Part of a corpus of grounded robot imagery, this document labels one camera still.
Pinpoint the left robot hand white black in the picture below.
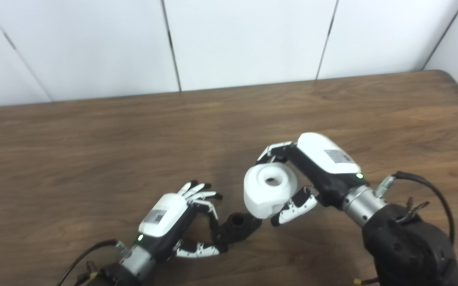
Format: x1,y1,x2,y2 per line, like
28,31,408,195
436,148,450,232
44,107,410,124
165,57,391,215
135,180,229,263

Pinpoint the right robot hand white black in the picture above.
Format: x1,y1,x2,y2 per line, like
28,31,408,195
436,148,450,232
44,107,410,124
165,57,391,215
256,132,369,228

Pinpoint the round white faceted piece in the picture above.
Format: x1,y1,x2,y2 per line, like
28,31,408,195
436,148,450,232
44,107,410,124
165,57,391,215
243,162,299,220

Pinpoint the black flanged holder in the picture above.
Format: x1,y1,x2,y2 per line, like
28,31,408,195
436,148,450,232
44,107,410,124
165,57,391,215
213,213,263,245

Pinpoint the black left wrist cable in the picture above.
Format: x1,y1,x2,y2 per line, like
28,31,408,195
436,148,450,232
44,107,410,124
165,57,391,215
56,239,129,286

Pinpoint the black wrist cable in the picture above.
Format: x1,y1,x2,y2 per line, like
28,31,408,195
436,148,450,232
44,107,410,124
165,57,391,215
56,239,129,286
375,170,456,245

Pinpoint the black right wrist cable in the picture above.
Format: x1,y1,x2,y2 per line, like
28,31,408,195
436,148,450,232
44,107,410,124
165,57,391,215
375,170,456,245

